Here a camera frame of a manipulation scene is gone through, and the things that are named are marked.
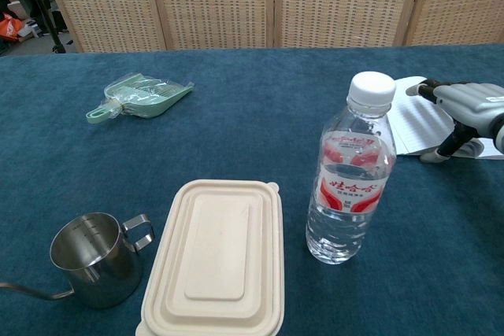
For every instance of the steel pitcher with thin spout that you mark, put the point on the steel pitcher with thin spout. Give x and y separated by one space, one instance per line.
94 261

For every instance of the green dustpan in plastic wrap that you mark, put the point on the green dustpan in plastic wrap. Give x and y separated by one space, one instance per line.
145 98

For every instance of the orange bag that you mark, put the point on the orange bag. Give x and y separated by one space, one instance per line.
10 27

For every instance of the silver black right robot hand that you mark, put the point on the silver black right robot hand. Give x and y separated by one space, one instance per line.
468 102

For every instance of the white book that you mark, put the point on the white book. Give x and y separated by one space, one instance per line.
417 123

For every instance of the black tripod stand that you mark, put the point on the black tripod stand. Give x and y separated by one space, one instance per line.
43 9

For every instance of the blue table mat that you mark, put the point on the blue table mat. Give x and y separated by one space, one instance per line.
236 135

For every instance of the clear water bottle white cap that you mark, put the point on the clear water bottle white cap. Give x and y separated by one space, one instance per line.
350 178

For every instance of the wooden woven folding screen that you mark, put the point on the wooden woven folding screen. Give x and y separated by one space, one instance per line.
256 1

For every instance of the beige lidded lunch box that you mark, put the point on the beige lidded lunch box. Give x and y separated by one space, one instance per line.
214 261

